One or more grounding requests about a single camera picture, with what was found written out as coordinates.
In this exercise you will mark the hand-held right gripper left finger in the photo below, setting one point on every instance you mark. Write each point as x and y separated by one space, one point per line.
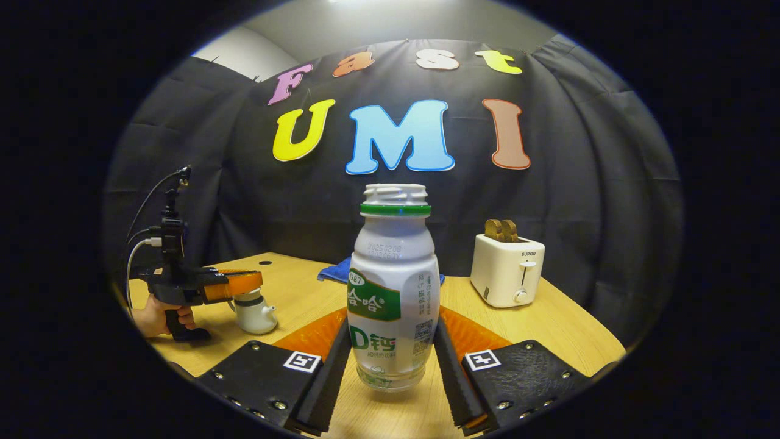
323 390

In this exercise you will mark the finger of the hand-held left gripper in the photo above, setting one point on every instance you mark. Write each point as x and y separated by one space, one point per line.
234 286

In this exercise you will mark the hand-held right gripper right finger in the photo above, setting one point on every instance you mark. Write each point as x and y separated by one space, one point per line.
454 390

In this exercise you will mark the white ceramic teacup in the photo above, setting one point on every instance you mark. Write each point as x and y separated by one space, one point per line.
256 318

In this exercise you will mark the white green-label water bottle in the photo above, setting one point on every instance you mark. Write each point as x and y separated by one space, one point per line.
393 274

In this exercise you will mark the blue towel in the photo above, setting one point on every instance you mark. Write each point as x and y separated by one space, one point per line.
336 271

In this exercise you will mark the cream toaster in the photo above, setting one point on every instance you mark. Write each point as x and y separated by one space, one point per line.
506 271

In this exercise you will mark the brown toast slice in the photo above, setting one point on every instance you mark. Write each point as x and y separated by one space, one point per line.
510 231
493 230

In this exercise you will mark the black backdrop cloth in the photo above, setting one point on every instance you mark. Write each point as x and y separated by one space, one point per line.
579 183

